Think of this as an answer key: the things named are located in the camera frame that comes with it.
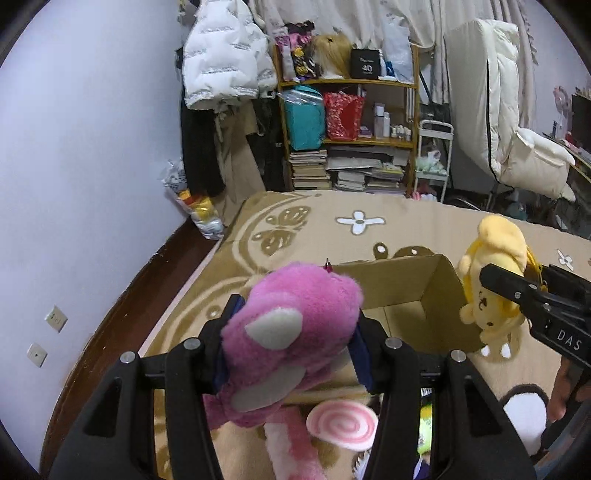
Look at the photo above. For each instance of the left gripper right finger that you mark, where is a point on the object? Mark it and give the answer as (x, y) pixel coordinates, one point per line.
(472, 438)

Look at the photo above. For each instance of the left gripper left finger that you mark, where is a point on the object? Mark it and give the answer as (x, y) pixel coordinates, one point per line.
(113, 436)

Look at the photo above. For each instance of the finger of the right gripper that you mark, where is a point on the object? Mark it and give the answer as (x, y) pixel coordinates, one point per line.
(513, 287)

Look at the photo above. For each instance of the yellow dog plush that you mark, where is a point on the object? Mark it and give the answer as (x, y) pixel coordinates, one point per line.
(500, 242)

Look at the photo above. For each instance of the pink swirl roll plush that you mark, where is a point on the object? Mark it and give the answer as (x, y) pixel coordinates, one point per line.
(343, 423)

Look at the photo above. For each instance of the pink plush bear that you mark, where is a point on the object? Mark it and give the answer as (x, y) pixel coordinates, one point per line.
(291, 336)

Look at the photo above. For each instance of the green tissue pack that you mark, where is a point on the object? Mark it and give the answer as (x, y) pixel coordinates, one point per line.
(425, 429)

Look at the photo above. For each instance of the right hand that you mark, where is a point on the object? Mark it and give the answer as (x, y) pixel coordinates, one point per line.
(562, 389)

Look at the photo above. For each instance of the open cardboard box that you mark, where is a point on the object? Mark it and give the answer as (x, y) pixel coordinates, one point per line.
(418, 299)

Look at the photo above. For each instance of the white rolling cart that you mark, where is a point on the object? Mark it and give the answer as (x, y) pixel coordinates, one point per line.
(433, 162)

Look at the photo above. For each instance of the white padded chair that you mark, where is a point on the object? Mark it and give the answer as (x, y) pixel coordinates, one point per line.
(484, 86)

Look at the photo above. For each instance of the plastic bag of toys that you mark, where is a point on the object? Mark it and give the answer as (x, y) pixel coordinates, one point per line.
(198, 207)

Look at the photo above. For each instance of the stack of books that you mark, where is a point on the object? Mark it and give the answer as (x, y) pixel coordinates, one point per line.
(308, 170)

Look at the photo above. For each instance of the beige patterned carpet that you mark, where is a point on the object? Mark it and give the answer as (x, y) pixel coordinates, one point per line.
(274, 230)

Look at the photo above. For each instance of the red gift bag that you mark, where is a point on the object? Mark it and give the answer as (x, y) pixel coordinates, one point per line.
(343, 115)

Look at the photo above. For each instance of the black box with 40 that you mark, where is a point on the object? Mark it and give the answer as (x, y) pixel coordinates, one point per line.
(365, 64)

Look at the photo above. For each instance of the wooden shelf unit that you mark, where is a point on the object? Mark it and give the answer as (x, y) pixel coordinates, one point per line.
(391, 111)

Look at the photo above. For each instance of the teal bag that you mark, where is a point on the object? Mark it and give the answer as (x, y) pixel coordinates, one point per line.
(305, 116)

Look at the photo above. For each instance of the beige trench coat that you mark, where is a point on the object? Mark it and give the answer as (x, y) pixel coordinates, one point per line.
(237, 165)

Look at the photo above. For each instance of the blonde wig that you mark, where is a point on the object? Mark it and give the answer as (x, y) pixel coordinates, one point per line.
(332, 54)

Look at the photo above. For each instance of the white puffer jacket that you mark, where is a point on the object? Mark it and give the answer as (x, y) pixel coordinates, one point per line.
(226, 57)

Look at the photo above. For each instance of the lower wall socket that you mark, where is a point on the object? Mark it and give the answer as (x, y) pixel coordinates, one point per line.
(36, 354)

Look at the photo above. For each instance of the wall socket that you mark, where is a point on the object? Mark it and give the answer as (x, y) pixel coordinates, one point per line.
(56, 319)
(36, 354)

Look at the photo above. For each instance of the upper wall socket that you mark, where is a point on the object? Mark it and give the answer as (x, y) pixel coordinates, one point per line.
(56, 319)

